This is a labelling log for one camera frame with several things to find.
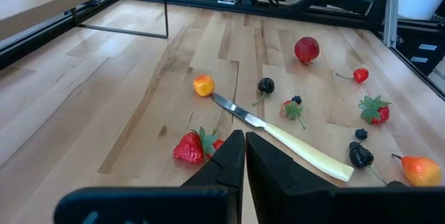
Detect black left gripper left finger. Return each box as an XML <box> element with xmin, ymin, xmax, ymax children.
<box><xmin>182</xmin><ymin>129</ymin><xmax>246</xmax><ymax>224</ymax></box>

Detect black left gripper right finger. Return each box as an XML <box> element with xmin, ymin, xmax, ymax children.
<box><xmin>245</xmin><ymin>131</ymin><xmax>337</xmax><ymax>224</ymax></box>

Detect small red strawberry with leaves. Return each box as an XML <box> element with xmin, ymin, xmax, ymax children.
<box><xmin>281</xmin><ymin>99</ymin><xmax>307</xmax><ymax>130</ymax></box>

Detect small orange peach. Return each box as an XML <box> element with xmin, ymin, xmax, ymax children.
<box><xmin>193</xmin><ymin>74</ymin><xmax>216</xmax><ymax>97</ymax></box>

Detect large red strawberry with leaves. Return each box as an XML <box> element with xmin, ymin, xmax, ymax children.
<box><xmin>357</xmin><ymin>95</ymin><xmax>392</xmax><ymax>125</ymax></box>

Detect dark red pomegranate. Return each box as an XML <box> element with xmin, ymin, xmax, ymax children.
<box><xmin>294</xmin><ymin>36</ymin><xmax>321</xmax><ymax>65</ymax></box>

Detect yellow red pear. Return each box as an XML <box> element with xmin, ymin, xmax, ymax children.
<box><xmin>391</xmin><ymin>153</ymin><xmax>443</xmax><ymax>187</ymax></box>

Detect black control box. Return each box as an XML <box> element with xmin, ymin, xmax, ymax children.
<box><xmin>396</xmin><ymin>25</ymin><xmax>445</xmax><ymax>75</ymax></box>

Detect knife with cream handle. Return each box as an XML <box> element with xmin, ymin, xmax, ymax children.
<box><xmin>211</xmin><ymin>91</ymin><xmax>355</xmax><ymax>183</ymax></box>

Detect silver metal bracket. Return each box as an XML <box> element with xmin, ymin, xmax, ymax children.
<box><xmin>384</xmin><ymin>0</ymin><xmax>399</xmax><ymax>48</ymax></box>

